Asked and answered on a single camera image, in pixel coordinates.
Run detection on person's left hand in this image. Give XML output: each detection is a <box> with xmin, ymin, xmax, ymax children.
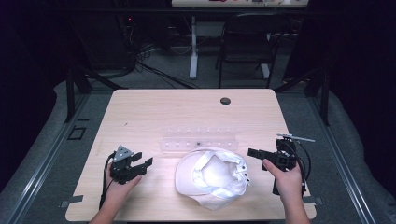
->
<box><xmin>104</xmin><ymin>161</ymin><xmax>143</xmax><ymax>209</ymax></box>

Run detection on clear acrylic rack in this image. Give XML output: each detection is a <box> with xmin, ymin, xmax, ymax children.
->
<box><xmin>160</xmin><ymin>125</ymin><xmax>240</xmax><ymax>154</ymax></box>

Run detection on aluminium floor rail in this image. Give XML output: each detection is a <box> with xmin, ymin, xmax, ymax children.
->
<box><xmin>307</xmin><ymin>92</ymin><xmax>378</xmax><ymax>224</ymax></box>
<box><xmin>7</xmin><ymin>92</ymin><xmax>92</xmax><ymax>224</ymax></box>

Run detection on black floor cables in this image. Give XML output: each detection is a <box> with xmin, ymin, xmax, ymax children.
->
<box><xmin>124</xmin><ymin>18</ymin><xmax>196</xmax><ymax>91</ymax></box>

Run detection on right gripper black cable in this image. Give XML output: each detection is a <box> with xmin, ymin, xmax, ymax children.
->
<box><xmin>290</xmin><ymin>141</ymin><xmax>313</xmax><ymax>189</ymax></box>

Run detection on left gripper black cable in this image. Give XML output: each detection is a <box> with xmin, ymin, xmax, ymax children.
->
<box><xmin>98</xmin><ymin>151</ymin><xmax>117</xmax><ymax>211</ymax></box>

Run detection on grey tape strip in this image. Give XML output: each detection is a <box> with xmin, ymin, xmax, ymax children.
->
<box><xmin>303</xmin><ymin>196</ymin><xmax>325</xmax><ymax>207</ymax></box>
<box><xmin>58</xmin><ymin>194</ymin><xmax>85</xmax><ymax>209</ymax></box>

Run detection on white desk leg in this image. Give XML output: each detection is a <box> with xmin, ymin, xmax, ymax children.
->
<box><xmin>260</xmin><ymin>63</ymin><xmax>272</xmax><ymax>80</ymax></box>
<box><xmin>189</xmin><ymin>15</ymin><xmax>200</xmax><ymax>80</ymax></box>

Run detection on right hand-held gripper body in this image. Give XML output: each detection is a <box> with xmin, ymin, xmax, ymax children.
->
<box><xmin>271</xmin><ymin>133</ymin><xmax>316</xmax><ymax>197</ymax></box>

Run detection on person's right hand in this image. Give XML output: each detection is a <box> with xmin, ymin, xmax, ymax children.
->
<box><xmin>262</xmin><ymin>158</ymin><xmax>305</xmax><ymax>204</ymax></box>

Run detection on light desk top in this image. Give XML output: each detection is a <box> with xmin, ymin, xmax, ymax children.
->
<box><xmin>171</xmin><ymin>0</ymin><xmax>310</xmax><ymax>8</ymax></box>

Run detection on white baseball cap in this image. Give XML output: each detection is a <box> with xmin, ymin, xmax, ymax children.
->
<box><xmin>174</xmin><ymin>146</ymin><xmax>252</xmax><ymax>212</ymax></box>

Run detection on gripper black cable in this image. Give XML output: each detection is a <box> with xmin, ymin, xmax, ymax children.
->
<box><xmin>98</xmin><ymin>151</ymin><xmax>117</xmax><ymax>211</ymax></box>
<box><xmin>290</xmin><ymin>141</ymin><xmax>313</xmax><ymax>189</ymax></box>

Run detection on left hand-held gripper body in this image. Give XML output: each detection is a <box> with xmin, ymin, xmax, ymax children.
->
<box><xmin>109</xmin><ymin>145</ymin><xmax>148</xmax><ymax>185</ymax></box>

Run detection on black chair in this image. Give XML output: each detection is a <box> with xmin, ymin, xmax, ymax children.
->
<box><xmin>215</xmin><ymin>12</ymin><xmax>293</xmax><ymax>90</ymax></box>

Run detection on black metal frame stand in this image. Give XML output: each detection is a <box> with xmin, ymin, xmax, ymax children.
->
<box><xmin>273</xmin><ymin>63</ymin><xmax>332</xmax><ymax>127</ymax></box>
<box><xmin>63</xmin><ymin>60</ymin><xmax>129</xmax><ymax>124</ymax></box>

